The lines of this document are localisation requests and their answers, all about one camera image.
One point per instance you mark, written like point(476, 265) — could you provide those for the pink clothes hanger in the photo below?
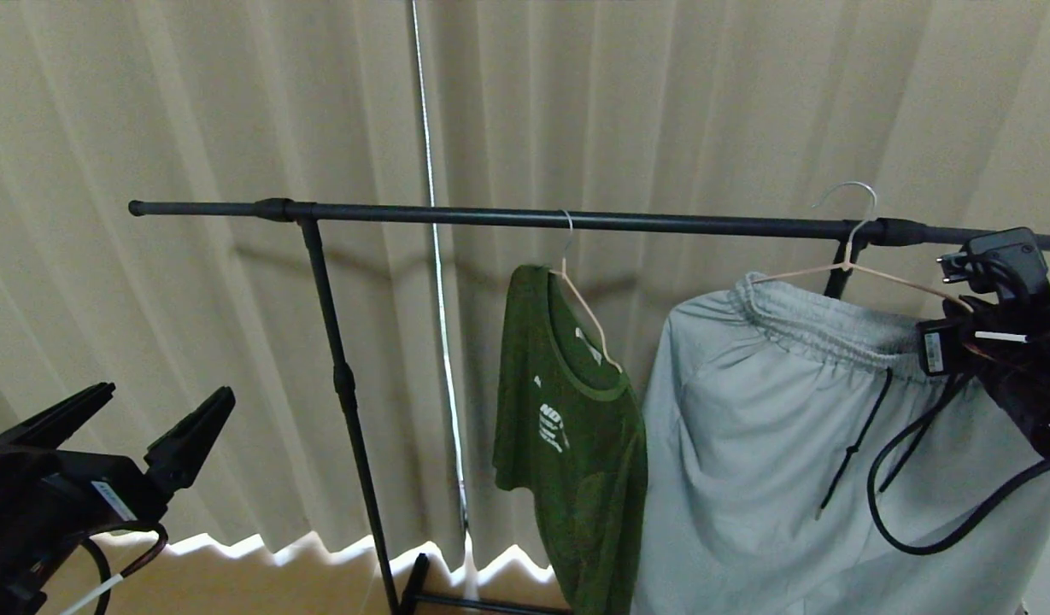
point(845, 265)
point(584, 312)

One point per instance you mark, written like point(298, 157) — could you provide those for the black clothes rack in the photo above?
point(490, 218)

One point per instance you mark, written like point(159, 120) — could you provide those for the beige curtain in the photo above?
point(191, 102)

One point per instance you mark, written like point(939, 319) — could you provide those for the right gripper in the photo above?
point(947, 346)

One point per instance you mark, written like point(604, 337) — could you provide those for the pale grey garment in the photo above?
point(747, 444)

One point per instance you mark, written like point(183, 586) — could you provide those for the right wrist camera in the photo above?
point(999, 260)

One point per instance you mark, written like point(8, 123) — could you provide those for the green printed shirt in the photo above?
point(576, 461)

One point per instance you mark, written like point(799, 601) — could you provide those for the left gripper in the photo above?
point(38, 512)

